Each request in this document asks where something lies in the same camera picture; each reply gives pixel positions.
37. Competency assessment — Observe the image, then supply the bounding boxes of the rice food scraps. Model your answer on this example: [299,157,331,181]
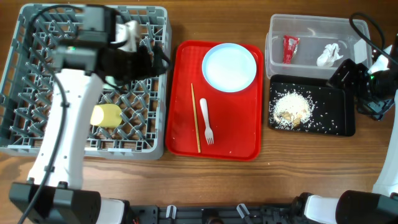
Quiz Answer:
[270,91,315,130]

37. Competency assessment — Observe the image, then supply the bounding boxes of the large light blue plate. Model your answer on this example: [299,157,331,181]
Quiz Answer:
[201,43,257,93]

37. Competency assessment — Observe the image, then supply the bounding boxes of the crumpled white tissue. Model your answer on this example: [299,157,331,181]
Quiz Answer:
[317,43,343,67]

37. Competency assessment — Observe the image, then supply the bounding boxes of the white plastic fork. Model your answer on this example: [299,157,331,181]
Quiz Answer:
[200,98,214,145]

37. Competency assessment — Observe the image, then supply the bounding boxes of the red plastic serving tray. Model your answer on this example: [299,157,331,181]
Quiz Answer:
[165,40,264,161]

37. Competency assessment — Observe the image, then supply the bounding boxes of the grey plastic dishwasher rack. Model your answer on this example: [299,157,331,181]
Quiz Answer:
[1,4,167,160]

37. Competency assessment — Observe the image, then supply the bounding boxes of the red snack wrapper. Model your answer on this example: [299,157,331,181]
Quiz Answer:
[282,35,300,64]

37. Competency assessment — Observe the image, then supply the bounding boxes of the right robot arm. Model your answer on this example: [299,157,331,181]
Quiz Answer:
[290,112,397,223]

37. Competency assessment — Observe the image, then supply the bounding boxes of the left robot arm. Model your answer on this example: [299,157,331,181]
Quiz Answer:
[9,4,171,223]

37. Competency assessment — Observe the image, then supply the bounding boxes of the clear plastic waste bin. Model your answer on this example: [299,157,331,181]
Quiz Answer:
[265,14,373,80]

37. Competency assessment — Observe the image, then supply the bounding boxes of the black waste tray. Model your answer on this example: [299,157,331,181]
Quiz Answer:
[269,75,356,136]

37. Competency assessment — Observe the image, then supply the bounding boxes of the single wooden chopstick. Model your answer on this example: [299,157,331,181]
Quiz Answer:
[190,83,201,153]

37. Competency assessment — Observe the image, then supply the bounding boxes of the yellow plastic cup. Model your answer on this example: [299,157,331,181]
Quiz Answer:
[90,104,122,128]

